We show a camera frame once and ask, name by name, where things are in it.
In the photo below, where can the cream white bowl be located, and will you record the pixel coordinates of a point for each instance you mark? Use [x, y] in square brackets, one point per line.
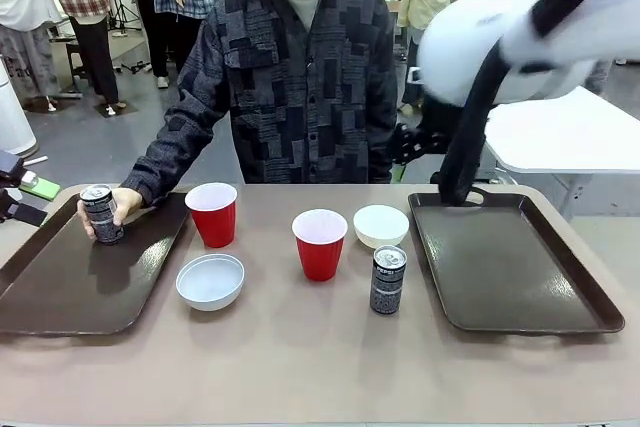
[381, 227]

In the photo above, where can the black Pepsi can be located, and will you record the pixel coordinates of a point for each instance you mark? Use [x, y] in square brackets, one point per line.
[388, 282]
[104, 217]

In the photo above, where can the bystander in white shirt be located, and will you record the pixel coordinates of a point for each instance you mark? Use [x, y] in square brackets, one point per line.
[20, 2]

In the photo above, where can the person in patchwork shirt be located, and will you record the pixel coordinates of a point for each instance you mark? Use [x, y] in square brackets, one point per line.
[305, 92]

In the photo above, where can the light grey-blue bowl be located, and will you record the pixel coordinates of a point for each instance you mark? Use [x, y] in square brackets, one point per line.
[210, 284]

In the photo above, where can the red plastic cup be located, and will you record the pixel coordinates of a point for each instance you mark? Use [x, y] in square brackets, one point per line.
[212, 219]
[319, 252]

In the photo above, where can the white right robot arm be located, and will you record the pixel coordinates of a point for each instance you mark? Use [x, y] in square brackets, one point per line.
[550, 52]

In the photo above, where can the person's right forearm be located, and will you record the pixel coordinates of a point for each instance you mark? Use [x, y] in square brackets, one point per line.
[170, 152]

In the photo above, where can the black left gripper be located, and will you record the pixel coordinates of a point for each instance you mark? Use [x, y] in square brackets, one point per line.
[10, 165]

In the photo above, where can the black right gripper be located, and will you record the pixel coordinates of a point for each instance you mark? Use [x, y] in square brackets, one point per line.
[436, 123]

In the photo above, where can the white side table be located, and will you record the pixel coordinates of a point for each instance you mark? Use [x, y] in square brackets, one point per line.
[560, 132]

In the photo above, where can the person's right hand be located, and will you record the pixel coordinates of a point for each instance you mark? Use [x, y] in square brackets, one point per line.
[127, 202]

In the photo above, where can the white cylindrical appliance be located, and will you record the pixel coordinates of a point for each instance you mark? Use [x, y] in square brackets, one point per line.
[12, 112]

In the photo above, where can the bystander in red plaid shirt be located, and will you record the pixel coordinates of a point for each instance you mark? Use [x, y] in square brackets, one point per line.
[82, 2]

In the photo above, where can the dark brown plastic tray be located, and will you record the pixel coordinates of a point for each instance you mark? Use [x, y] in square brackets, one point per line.
[75, 277]
[510, 267]

